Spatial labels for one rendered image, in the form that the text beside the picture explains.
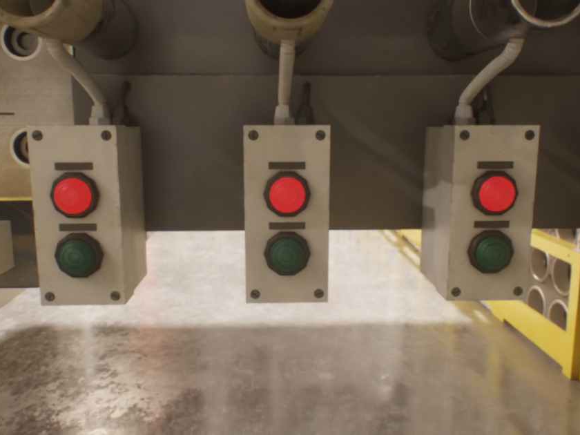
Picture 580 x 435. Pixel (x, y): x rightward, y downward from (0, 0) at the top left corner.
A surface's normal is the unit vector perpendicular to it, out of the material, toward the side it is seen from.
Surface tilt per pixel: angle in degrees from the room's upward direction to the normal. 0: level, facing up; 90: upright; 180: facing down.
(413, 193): 90
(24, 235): 90
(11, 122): 90
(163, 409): 0
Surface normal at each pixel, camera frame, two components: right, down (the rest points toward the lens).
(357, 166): 0.04, 0.17
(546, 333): -1.00, 0.00
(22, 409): 0.00, -0.99
